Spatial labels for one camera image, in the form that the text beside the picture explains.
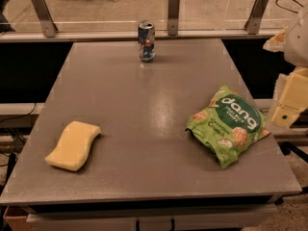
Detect middle metal bracket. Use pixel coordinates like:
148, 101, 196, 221
167, 0, 180, 36

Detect person legs in background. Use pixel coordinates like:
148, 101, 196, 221
0, 0, 14, 32

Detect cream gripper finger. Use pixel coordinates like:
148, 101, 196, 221
269, 67, 308, 128
263, 27, 287, 52

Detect green dang chips bag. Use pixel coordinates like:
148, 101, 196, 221
186, 86, 270, 168

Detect cardboard box under table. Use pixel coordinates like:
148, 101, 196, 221
4, 207, 36, 231

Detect right metal bracket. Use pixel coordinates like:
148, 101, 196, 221
244, 0, 269, 35

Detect yellow sponge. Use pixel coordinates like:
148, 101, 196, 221
45, 121, 101, 171

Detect black cable left side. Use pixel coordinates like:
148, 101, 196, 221
0, 102, 38, 124

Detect blue redbull can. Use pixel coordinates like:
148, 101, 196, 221
138, 20, 155, 63

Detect left metal bracket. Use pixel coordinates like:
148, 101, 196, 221
31, 0, 58, 38

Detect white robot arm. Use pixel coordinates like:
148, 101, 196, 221
263, 5, 308, 128

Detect metal bracket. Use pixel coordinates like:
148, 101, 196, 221
167, 0, 180, 36
244, 0, 269, 35
31, 0, 58, 38

